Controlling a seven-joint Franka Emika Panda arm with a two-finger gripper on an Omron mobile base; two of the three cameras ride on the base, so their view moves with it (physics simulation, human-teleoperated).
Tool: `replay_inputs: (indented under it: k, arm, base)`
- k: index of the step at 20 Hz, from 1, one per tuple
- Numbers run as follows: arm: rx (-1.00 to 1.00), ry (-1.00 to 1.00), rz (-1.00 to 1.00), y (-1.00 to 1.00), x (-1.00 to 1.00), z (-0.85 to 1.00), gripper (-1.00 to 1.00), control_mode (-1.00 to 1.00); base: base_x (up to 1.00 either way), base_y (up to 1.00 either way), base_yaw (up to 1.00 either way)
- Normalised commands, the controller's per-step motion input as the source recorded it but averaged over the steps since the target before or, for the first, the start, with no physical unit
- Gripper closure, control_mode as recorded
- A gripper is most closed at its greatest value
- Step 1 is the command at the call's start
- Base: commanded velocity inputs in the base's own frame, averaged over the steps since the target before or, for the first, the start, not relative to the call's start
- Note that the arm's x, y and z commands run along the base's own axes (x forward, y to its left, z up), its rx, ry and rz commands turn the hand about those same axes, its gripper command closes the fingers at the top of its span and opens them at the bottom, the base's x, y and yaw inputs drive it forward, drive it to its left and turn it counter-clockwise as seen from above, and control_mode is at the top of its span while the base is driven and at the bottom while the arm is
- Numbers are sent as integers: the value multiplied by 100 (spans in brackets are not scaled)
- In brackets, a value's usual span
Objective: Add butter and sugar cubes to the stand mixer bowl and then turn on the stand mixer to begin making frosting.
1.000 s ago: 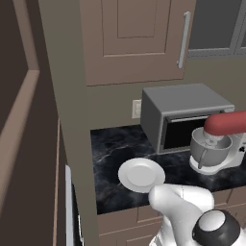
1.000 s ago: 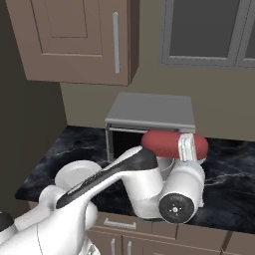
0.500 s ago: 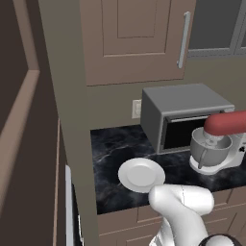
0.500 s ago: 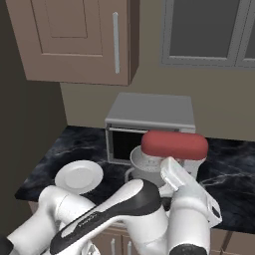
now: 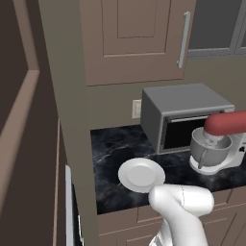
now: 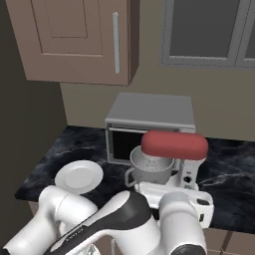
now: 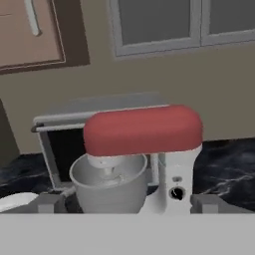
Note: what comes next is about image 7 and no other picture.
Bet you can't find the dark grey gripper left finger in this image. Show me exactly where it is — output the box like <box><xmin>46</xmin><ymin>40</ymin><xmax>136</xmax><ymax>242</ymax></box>
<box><xmin>20</xmin><ymin>193</ymin><xmax>67</xmax><ymax>214</ymax></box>

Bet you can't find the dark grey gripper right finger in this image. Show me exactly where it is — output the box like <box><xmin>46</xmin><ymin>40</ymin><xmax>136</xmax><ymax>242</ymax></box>
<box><xmin>189</xmin><ymin>193</ymin><xmax>254</xmax><ymax>214</ymax></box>

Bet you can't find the grey stand mixer bowl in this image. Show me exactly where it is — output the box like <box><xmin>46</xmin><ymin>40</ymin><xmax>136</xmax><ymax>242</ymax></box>
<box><xmin>69</xmin><ymin>152</ymin><xmax>148</xmax><ymax>214</ymax></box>

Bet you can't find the red and white stand mixer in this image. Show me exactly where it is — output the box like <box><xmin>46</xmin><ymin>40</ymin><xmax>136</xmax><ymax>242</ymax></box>
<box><xmin>83</xmin><ymin>104</ymin><xmax>204</xmax><ymax>215</ymax></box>

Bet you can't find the white plate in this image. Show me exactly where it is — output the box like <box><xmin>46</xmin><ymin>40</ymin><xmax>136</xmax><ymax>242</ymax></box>
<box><xmin>0</xmin><ymin>192</ymin><xmax>40</xmax><ymax>213</ymax></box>

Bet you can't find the grey toaster oven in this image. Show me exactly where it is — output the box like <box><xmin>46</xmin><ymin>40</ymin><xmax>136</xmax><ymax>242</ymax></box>
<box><xmin>31</xmin><ymin>92</ymin><xmax>167</xmax><ymax>192</ymax></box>

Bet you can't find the grey framed window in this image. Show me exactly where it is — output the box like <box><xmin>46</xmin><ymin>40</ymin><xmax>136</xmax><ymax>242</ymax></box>
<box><xmin>107</xmin><ymin>0</ymin><xmax>255</xmax><ymax>61</ymax></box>

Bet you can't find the white cupboard door handle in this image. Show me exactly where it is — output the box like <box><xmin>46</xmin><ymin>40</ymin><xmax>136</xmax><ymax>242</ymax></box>
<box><xmin>23</xmin><ymin>0</ymin><xmax>43</xmax><ymax>37</ymax></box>

